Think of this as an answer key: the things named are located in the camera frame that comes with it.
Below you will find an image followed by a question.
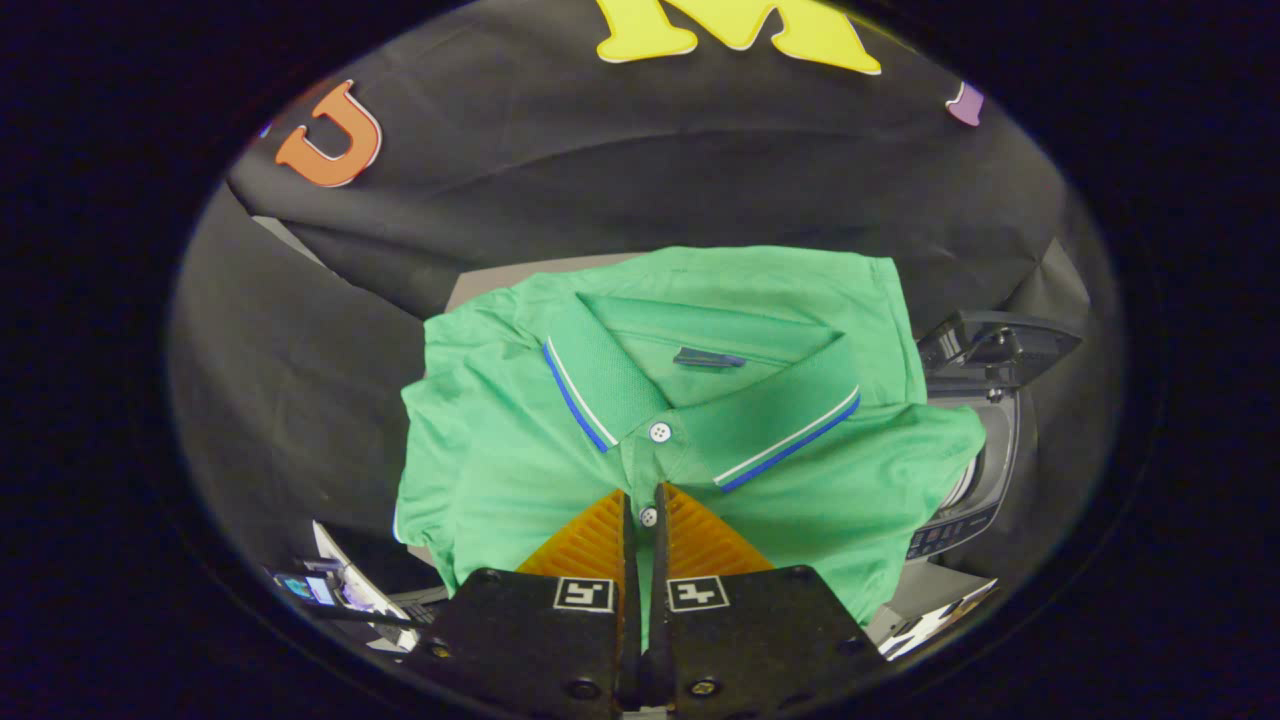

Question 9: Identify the dark washing machine lid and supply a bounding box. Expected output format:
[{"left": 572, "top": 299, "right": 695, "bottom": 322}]
[{"left": 915, "top": 310, "right": 1086, "bottom": 403}]

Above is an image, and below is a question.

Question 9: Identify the grey washing machine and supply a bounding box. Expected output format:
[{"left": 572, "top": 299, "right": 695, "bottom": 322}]
[{"left": 905, "top": 390, "right": 1026, "bottom": 561}]

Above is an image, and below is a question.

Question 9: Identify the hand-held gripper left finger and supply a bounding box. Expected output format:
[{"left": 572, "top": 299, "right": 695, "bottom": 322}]
[{"left": 405, "top": 488, "right": 641, "bottom": 720}]

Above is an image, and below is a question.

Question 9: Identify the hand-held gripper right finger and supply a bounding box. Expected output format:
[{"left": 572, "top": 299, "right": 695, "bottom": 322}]
[{"left": 640, "top": 483, "right": 891, "bottom": 716}]

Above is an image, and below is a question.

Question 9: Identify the white board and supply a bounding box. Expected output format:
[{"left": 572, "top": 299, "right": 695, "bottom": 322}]
[{"left": 312, "top": 520, "right": 423, "bottom": 653}]

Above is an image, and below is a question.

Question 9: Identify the grey cabinet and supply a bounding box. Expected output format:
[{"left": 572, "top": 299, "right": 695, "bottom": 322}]
[{"left": 440, "top": 252, "right": 651, "bottom": 313}]

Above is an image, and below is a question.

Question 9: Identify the green polo shirt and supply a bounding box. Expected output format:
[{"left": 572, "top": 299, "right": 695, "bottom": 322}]
[{"left": 393, "top": 245, "right": 988, "bottom": 641}]

